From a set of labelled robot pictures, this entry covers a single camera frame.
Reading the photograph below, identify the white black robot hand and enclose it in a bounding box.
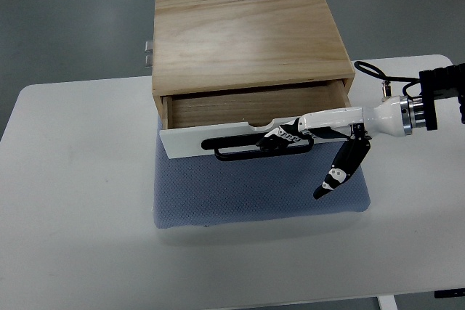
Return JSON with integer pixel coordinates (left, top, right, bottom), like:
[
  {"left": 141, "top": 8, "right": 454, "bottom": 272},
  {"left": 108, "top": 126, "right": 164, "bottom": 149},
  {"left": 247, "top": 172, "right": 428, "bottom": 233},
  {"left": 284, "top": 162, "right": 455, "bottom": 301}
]
[{"left": 256, "top": 96, "right": 420, "bottom": 200}]

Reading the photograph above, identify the black drawer handle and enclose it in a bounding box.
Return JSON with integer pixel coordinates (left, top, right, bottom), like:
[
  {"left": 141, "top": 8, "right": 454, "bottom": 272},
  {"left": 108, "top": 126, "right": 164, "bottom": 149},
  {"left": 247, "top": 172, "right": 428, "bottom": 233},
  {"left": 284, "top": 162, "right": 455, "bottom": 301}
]
[{"left": 201, "top": 132, "right": 314, "bottom": 161}]

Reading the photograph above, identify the white top drawer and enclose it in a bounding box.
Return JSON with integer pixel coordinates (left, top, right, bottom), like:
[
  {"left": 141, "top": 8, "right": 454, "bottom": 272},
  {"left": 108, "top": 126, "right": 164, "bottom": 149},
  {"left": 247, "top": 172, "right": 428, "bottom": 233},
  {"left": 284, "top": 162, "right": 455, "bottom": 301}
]
[{"left": 158, "top": 80, "right": 350, "bottom": 159}]

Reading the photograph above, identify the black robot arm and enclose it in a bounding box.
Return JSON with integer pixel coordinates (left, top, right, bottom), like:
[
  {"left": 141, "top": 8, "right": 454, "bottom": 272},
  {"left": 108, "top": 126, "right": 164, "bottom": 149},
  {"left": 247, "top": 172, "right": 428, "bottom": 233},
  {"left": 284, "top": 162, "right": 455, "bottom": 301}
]
[{"left": 418, "top": 63, "right": 464, "bottom": 131}]

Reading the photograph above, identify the wooden drawer cabinet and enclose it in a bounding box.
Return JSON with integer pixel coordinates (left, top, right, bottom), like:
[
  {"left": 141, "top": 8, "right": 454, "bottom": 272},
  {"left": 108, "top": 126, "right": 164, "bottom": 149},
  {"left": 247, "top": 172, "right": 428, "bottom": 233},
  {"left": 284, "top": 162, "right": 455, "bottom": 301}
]
[{"left": 153, "top": 0, "right": 355, "bottom": 115}]

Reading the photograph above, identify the white table leg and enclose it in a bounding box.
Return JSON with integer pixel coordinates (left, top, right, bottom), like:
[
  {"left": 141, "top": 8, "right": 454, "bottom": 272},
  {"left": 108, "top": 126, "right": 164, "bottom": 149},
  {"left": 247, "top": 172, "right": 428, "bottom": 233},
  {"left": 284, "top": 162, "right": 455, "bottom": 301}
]
[{"left": 377, "top": 295, "right": 398, "bottom": 310}]

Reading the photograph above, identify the black table control panel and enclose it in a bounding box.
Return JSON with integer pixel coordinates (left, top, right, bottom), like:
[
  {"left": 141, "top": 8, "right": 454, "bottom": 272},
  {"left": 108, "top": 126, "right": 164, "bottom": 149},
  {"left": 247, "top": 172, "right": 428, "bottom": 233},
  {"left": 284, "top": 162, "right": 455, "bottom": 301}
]
[{"left": 434, "top": 288, "right": 465, "bottom": 299}]

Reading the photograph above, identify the blue-grey mesh mat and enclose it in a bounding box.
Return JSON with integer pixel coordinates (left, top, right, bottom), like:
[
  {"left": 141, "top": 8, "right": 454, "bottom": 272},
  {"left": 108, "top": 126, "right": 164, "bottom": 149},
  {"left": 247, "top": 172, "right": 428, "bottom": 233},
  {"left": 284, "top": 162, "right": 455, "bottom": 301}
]
[{"left": 153, "top": 138, "right": 371, "bottom": 229}]

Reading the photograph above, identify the metal clamp behind cabinet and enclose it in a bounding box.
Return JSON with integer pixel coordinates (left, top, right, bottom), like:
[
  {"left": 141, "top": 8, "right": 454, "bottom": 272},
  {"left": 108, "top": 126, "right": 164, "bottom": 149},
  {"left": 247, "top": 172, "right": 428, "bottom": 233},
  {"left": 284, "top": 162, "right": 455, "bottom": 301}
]
[{"left": 145, "top": 40, "right": 153, "bottom": 68}]

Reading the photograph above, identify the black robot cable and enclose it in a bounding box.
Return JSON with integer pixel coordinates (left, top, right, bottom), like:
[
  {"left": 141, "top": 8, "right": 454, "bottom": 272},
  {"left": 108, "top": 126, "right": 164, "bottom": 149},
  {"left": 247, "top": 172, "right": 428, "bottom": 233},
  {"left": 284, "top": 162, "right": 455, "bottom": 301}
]
[{"left": 353, "top": 60, "right": 422, "bottom": 99}]

